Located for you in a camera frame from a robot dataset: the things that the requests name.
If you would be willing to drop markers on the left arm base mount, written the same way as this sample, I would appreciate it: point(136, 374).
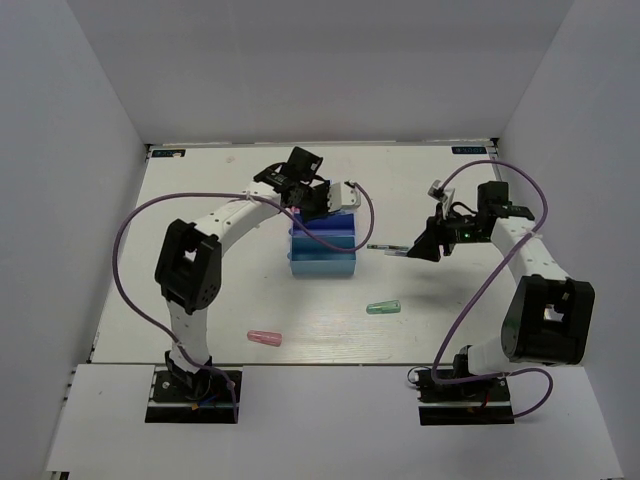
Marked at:
point(171, 402)

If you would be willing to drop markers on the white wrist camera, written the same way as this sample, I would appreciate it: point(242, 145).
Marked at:
point(443, 195)
point(343, 196)

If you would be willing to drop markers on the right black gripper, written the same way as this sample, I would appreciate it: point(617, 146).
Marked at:
point(437, 233)

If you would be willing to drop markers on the left blue table label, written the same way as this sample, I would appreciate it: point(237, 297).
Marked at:
point(168, 153)

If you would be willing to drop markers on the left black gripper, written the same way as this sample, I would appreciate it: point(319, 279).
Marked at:
point(306, 216)

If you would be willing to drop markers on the dark blue container bin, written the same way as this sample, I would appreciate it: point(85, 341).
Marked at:
point(334, 225)

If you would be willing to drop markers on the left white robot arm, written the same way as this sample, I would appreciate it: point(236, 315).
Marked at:
point(189, 268)

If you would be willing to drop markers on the purple pen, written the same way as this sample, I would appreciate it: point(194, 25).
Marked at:
point(396, 253)

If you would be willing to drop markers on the right blue table label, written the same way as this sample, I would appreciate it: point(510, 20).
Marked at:
point(469, 150)

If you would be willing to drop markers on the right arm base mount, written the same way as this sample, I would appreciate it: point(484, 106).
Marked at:
point(468, 404)

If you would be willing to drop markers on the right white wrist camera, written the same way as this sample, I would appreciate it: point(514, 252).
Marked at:
point(443, 195)

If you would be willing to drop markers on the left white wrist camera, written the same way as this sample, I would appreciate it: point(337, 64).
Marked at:
point(343, 196)

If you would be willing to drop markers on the blue table label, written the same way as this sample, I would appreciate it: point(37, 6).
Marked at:
point(168, 153)
point(469, 150)

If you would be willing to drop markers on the light blue container bin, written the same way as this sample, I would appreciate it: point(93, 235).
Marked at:
point(309, 258)

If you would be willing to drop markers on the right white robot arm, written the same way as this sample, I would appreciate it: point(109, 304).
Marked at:
point(548, 320)

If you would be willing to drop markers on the green patterned pen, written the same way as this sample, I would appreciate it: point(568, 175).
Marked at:
point(387, 247)

